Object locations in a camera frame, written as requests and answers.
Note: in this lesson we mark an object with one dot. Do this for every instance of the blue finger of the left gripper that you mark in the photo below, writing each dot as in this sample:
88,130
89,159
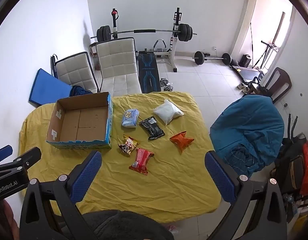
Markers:
26,160
5,152

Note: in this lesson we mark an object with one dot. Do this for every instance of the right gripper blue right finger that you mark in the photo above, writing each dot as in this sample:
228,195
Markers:
267,220

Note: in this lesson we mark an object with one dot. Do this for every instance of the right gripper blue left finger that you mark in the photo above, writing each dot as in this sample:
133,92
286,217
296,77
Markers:
38,220

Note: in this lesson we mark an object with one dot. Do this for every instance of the yellow panda snack packet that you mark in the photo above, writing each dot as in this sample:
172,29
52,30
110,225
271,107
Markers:
129,145

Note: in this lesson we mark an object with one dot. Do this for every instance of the red snack packet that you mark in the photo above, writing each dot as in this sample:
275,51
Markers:
142,158

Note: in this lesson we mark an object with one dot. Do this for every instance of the light blue tissue pack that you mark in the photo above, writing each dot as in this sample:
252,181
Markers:
130,117

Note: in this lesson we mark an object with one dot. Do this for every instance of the orange snack packet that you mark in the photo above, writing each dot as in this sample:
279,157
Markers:
181,140

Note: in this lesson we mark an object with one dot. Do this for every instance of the black snack packet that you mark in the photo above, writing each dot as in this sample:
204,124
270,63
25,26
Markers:
150,124

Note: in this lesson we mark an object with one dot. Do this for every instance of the white pillow bag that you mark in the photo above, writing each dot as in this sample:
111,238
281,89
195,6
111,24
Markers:
167,112

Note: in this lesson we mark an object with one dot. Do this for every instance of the black backpack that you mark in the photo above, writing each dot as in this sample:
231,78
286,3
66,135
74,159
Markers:
289,165

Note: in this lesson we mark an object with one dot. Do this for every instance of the open cardboard box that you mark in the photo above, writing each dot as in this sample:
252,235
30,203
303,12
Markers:
82,122

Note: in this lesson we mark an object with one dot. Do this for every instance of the blue foam mat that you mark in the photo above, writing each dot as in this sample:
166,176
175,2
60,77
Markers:
47,89

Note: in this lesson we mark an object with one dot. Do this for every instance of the dark blue cloth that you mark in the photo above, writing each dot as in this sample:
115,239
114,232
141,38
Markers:
78,90

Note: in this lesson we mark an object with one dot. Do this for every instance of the teal jacket on chair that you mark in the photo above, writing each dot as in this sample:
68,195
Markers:
248,134

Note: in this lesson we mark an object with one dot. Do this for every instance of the white padded chair left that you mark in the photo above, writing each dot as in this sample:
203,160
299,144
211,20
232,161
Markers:
76,70

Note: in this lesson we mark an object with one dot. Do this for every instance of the white padded chair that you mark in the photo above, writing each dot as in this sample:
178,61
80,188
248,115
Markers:
118,67
76,70

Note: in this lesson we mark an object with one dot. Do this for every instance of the yellow tablecloth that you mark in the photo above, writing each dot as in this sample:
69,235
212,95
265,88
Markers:
177,185

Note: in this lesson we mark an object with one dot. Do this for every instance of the white padded chair right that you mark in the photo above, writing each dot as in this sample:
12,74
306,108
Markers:
118,67

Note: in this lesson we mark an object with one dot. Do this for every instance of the dark wooden chair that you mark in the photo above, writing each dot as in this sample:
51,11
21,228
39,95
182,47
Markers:
278,84

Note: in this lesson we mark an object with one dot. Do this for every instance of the black blue bench pad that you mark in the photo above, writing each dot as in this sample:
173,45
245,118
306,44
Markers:
148,73

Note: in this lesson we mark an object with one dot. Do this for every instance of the barbell on rack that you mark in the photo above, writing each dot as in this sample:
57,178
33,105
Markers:
184,32

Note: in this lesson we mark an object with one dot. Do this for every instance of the chrome dumbbell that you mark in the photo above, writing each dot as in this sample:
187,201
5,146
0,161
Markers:
166,85

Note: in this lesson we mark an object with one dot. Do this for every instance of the black tripod stand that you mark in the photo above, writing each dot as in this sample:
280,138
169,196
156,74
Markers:
263,60

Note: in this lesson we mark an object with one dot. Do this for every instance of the floor barbell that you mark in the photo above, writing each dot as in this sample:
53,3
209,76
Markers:
200,57

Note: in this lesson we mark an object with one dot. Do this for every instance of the white weight bench rack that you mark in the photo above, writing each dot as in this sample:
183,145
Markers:
170,53

